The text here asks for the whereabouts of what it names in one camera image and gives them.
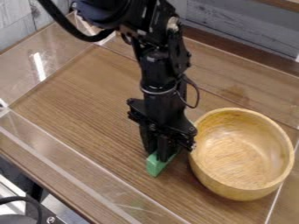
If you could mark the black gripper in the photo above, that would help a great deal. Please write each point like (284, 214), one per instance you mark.
(163, 124)

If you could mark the green rectangular block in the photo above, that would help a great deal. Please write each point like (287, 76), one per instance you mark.
(154, 165)

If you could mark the brown wooden bowl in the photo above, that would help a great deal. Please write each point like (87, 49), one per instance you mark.
(244, 155)

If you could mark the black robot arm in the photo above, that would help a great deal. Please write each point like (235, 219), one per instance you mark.
(150, 27)

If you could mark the black metal base plate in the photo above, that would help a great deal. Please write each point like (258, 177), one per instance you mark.
(39, 212)

